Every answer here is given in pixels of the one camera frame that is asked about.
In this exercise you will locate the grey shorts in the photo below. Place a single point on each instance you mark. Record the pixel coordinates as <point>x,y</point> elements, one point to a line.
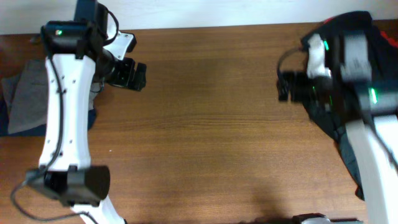
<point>28,96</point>

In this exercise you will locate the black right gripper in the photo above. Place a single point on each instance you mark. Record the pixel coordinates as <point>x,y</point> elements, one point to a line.
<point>298,77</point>

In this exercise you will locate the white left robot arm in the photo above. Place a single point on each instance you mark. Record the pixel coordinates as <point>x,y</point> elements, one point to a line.
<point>89,48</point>

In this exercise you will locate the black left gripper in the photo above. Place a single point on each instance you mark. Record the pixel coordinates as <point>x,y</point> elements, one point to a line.
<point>125,78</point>

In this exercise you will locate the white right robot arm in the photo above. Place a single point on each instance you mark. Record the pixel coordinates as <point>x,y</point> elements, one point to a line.
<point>340,77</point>

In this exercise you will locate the black clothes pile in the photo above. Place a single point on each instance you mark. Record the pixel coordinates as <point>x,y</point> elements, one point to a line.
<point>383,59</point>

